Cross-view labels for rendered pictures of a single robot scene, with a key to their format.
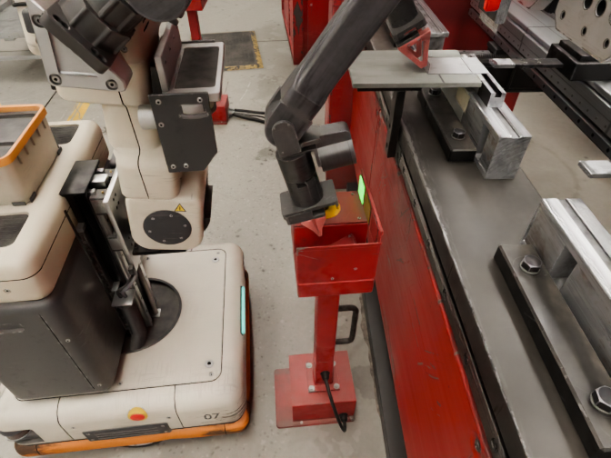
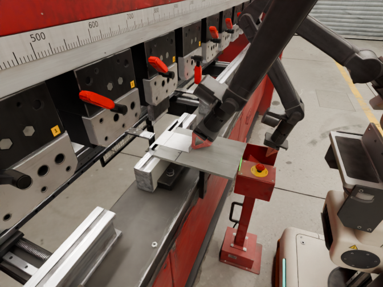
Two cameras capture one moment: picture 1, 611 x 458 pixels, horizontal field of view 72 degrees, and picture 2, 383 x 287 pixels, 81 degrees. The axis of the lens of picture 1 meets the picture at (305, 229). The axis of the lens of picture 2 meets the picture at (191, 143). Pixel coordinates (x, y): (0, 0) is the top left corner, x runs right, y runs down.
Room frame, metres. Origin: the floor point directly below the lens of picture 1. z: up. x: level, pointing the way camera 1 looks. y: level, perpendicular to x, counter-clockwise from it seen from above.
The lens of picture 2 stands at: (1.45, -0.02, 1.46)
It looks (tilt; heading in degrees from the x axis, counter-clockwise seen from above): 37 degrees down; 205
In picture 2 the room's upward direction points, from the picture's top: straight up
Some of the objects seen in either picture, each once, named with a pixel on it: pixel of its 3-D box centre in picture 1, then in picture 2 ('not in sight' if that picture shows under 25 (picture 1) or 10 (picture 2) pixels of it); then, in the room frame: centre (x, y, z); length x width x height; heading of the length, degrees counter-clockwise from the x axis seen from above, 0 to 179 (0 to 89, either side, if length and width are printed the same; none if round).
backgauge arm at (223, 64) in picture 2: not in sight; (200, 65); (-0.43, -0.78, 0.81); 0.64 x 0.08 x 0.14; 91
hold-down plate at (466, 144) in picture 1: (443, 119); (182, 159); (0.87, -0.32, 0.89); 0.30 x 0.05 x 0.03; 1
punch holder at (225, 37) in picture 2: not in sight; (218, 28); (0.34, -0.38, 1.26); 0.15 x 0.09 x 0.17; 1
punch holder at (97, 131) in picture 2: not in sight; (100, 95); (1.14, -0.37, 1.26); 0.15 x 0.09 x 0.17; 1
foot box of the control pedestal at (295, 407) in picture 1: (313, 386); (242, 248); (0.64, -0.02, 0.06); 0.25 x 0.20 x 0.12; 95
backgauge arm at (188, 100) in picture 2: not in sight; (158, 99); (0.32, -0.77, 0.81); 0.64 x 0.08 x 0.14; 91
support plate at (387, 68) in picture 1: (408, 67); (201, 150); (0.91, -0.23, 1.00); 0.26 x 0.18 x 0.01; 91
